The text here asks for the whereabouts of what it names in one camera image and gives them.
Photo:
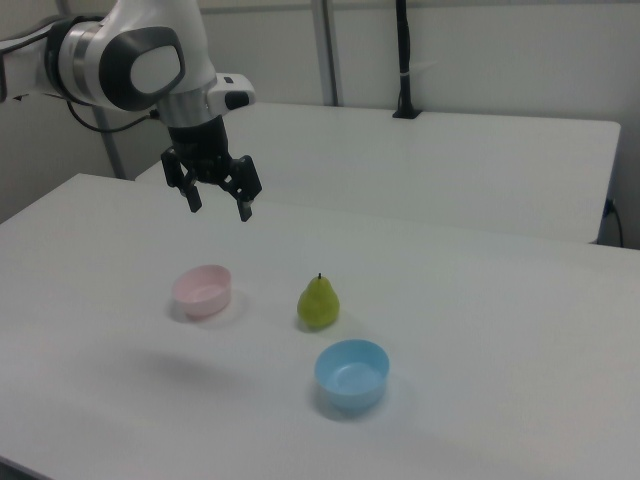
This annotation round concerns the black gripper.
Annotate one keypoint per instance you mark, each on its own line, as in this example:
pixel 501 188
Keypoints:
pixel 200 150

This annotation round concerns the green pear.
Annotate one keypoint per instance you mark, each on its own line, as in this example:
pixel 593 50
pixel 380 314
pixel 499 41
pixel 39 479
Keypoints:
pixel 319 306

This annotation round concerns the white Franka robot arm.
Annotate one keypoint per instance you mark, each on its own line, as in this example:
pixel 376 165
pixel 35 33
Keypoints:
pixel 150 65

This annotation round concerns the pink plastic bowl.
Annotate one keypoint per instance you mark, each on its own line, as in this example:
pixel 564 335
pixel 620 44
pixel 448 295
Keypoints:
pixel 202 295

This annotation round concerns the blue plastic bowl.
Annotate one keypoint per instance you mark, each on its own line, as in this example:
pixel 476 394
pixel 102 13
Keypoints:
pixel 351 377

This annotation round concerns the grey partition post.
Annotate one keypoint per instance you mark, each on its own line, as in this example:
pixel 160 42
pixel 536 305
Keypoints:
pixel 111 145
pixel 325 50

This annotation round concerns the black camera pole with clamp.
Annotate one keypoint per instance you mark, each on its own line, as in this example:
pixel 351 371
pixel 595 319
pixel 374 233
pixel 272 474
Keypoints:
pixel 406 60

